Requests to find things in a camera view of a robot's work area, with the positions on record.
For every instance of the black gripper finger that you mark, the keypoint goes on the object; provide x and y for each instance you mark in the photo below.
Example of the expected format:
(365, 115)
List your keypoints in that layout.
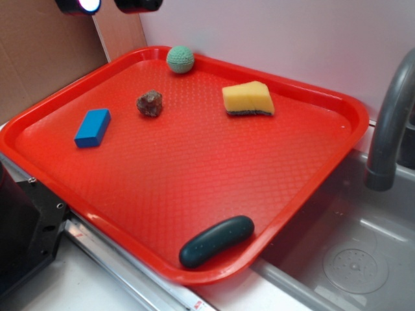
(79, 7)
(138, 6)

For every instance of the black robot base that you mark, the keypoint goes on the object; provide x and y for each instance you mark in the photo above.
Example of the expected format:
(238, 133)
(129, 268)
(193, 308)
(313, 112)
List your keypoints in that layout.
(32, 220)

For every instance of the blue rectangular block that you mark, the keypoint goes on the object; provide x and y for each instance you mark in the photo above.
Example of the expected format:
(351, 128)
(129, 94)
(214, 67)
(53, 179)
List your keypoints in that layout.
(92, 129)

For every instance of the brown cardboard panel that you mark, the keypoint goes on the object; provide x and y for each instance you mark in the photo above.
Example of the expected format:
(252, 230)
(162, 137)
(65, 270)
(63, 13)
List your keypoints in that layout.
(44, 50)

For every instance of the green textured ball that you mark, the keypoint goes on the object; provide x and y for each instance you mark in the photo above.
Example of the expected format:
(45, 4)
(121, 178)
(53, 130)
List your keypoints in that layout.
(180, 59)

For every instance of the brown rock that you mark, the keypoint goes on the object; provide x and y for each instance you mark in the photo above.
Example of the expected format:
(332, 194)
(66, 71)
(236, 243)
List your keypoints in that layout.
(150, 104)

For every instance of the yellow sponge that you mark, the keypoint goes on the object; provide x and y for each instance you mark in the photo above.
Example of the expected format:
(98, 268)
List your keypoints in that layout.
(248, 99)

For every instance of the red plastic tray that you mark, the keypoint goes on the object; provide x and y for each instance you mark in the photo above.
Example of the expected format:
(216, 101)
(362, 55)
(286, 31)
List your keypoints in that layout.
(156, 182)

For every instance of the dark green toy cucumber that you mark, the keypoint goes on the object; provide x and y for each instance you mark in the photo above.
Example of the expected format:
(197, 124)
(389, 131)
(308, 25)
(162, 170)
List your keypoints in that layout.
(215, 240)

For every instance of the grey faucet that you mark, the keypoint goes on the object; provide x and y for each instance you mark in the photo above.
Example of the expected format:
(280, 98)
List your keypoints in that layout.
(393, 138)

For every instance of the grey plastic sink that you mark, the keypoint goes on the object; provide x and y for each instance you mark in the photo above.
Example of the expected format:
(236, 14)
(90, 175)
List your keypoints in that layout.
(348, 247)

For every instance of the metal rail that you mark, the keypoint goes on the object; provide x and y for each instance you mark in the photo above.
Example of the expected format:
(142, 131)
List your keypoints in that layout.
(90, 273)

